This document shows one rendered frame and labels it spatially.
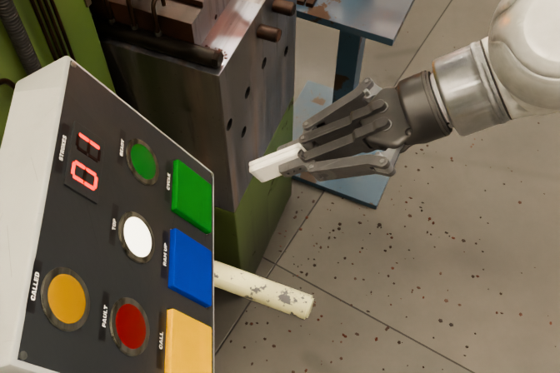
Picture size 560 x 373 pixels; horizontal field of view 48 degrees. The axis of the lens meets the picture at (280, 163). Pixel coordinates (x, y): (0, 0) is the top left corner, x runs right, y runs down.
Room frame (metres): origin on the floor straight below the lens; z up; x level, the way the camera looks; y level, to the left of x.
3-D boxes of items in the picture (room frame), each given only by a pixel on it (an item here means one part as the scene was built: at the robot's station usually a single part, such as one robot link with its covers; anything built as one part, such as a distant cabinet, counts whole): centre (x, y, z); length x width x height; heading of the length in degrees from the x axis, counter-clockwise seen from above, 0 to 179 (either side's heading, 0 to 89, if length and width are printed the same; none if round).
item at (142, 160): (0.43, 0.16, 1.09); 0.05 x 0.03 x 0.04; 159
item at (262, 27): (0.88, 0.02, 0.87); 0.04 x 0.03 x 0.03; 69
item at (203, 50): (0.82, 0.29, 0.93); 0.40 x 0.03 x 0.03; 69
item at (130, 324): (0.23, 0.15, 1.09); 0.05 x 0.03 x 0.04; 159
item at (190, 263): (0.33, 0.11, 1.01); 0.07 x 0.05 x 0.07; 4
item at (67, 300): (0.23, 0.19, 1.16); 0.05 x 0.03 x 0.04; 159
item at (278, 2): (0.95, -0.01, 0.87); 0.04 x 0.03 x 0.03; 69
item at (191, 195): (0.43, 0.12, 1.01); 0.07 x 0.05 x 0.07; 4
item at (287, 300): (0.52, 0.15, 0.62); 0.44 x 0.05 x 0.05; 69
